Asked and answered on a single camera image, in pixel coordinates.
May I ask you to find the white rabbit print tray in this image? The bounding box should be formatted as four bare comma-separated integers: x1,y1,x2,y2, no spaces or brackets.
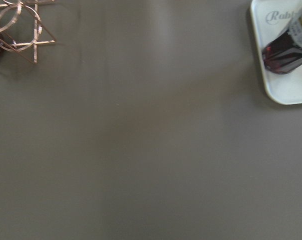
250,0,302,105

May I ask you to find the dark red glass bottle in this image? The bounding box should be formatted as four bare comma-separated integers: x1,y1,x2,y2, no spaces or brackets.
262,7,302,75

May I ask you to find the copper wire rack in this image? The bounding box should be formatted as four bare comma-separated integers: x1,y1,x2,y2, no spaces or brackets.
0,0,57,64

